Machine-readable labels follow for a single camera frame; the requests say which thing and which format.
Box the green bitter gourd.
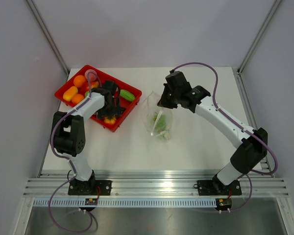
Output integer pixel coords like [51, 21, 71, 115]
[120, 89, 135, 102]

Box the orange bell pepper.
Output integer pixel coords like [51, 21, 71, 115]
[103, 116, 117, 125]

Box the clear zip top bag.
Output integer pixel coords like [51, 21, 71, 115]
[140, 91, 173, 141]

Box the green grape bunch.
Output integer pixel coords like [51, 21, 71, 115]
[152, 112, 167, 133]

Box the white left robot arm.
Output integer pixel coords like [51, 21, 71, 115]
[50, 80, 125, 196]

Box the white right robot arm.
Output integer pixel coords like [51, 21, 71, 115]
[157, 71, 268, 194]

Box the red yellow mango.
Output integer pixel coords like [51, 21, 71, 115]
[80, 81, 99, 93]

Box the pink peach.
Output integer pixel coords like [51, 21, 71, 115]
[84, 69, 98, 82]

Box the orange fruit upper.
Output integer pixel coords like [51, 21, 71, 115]
[73, 75, 87, 88]

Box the orange fruit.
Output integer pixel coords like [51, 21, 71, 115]
[73, 75, 87, 88]
[71, 94, 85, 105]

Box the red plastic tray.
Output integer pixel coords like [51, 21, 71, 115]
[54, 65, 142, 132]

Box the orange fruit lower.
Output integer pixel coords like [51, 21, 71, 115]
[71, 94, 85, 105]

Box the yellow orange mango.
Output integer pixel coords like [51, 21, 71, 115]
[63, 86, 78, 102]

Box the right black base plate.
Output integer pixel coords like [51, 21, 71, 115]
[193, 180, 242, 196]

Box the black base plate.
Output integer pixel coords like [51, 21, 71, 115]
[68, 180, 112, 196]
[193, 180, 242, 196]

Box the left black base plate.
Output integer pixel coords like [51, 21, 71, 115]
[68, 180, 112, 196]

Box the right aluminium corner post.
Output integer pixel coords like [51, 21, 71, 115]
[237, 0, 283, 75]

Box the aluminium corner post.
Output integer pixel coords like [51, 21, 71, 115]
[25, 0, 70, 76]
[237, 0, 283, 75]

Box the aluminium rail frame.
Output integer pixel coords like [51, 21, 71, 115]
[22, 68, 290, 199]

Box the left aluminium corner post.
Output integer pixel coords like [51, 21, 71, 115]
[25, 0, 70, 76]

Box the white slotted cable duct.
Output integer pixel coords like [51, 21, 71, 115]
[33, 197, 217, 208]

